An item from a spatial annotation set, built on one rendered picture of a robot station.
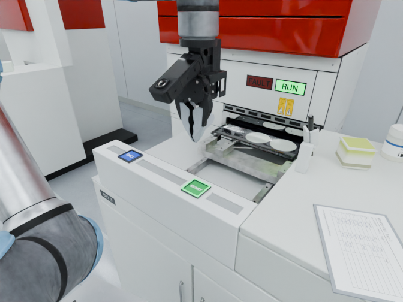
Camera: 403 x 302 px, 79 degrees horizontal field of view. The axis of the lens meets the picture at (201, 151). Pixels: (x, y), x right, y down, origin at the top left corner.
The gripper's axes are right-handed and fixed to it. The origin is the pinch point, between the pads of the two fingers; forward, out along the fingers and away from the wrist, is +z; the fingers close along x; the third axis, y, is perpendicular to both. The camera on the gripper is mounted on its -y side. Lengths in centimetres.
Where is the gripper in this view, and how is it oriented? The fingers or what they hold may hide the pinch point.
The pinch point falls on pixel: (192, 138)
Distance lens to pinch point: 54.0
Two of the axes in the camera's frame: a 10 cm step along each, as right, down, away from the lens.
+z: 0.0, 8.7, 4.9
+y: 6.1, -3.9, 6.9
